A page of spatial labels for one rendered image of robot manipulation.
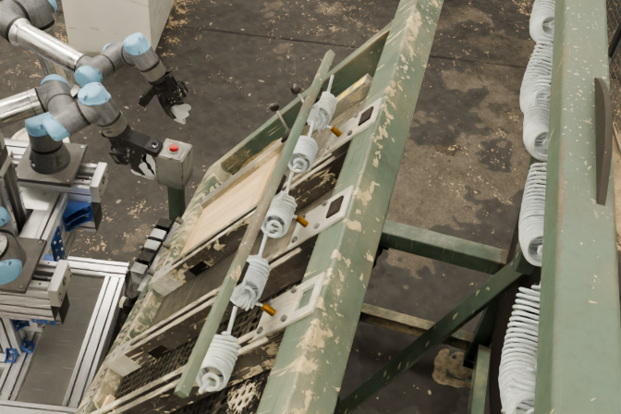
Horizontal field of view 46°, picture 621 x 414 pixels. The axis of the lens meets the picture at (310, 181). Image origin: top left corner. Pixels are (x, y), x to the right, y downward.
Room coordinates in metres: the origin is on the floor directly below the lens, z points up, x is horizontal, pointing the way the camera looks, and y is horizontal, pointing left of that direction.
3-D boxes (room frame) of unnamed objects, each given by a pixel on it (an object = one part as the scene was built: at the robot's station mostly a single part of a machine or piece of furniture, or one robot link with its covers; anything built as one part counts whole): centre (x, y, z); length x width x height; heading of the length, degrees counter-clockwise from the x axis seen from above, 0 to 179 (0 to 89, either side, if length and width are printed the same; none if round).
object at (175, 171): (2.25, 0.58, 0.84); 0.12 x 0.12 x 0.18; 80
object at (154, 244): (1.80, 0.59, 0.69); 0.50 x 0.14 x 0.24; 170
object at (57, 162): (1.98, 1.00, 1.09); 0.15 x 0.15 x 0.10
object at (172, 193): (2.25, 0.58, 0.38); 0.06 x 0.06 x 0.75; 80
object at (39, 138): (1.99, 1.00, 1.20); 0.13 x 0.12 x 0.14; 156
